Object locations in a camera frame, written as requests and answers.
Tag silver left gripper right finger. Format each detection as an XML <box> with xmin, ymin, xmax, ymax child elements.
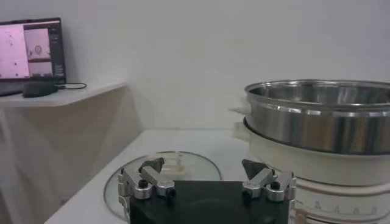
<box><xmin>241</xmin><ymin>158</ymin><xmax>297</xmax><ymax>203</ymax></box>

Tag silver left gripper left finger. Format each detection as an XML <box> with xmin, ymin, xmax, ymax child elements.
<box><xmin>118</xmin><ymin>156</ymin><xmax>177</xmax><ymax>201</ymax></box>

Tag round glass pot lid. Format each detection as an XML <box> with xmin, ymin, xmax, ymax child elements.
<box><xmin>103</xmin><ymin>151</ymin><xmax>222</xmax><ymax>222</ymax></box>

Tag stainless steel steamer basket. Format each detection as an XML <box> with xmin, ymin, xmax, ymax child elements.
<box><xmin>228</xmin><ymin>79</ymin><xmax>390</xmax><ymax>155</ymax></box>

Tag white rectangular work table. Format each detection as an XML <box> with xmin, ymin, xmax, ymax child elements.
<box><xmin>45</xmin><ymin>129</ymin><xmax>293</xmax><ymax>224</ymax></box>

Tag cream electric cooker pot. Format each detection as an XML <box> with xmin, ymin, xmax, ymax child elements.
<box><xmin>233</xmin><ymin>121</ymin><xmax>390</xmax><ymax>224</ymax></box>

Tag white side table with mouse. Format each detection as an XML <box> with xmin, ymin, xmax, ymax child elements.
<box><xmin>0</xmin><ymin>81</ymin><xmax>144</xmax><ymax>224</ymax></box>

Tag black computer mouse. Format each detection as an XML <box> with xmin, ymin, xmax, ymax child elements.
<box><xmin>23</xmin><ymin>80</ymin><xmax>59</xmax><ymax>99</ymax></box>

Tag black laptop with pink screen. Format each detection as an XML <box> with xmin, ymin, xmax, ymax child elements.
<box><xmin>0</xmin><ymin>17</ymin><xmax>67</xmax><ymax>97</ymax></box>

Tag thin black looped cable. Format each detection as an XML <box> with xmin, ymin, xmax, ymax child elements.
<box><xmin>56</xmin><ymin>82</ymin><xmax>88</xmax><ymax>91</ymax></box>

